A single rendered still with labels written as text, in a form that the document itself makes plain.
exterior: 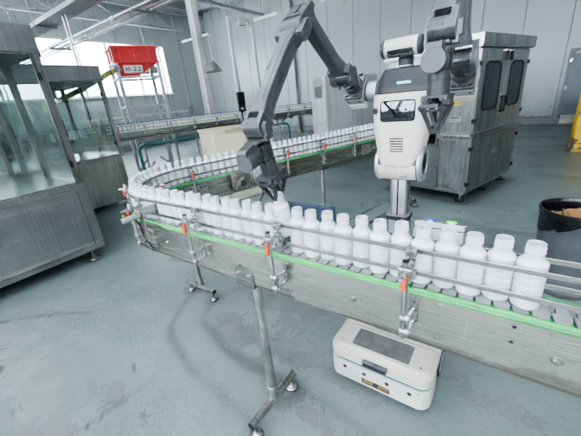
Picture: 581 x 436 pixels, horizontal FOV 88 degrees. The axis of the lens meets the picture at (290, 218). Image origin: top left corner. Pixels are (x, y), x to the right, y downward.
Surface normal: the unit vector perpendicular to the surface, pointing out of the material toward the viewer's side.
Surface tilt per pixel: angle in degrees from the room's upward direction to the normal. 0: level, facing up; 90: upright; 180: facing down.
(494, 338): 90
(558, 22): 90
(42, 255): 90
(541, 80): 90
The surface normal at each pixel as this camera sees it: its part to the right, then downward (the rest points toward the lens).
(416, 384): -0.57, 0.35
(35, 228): 0.82, 0.14
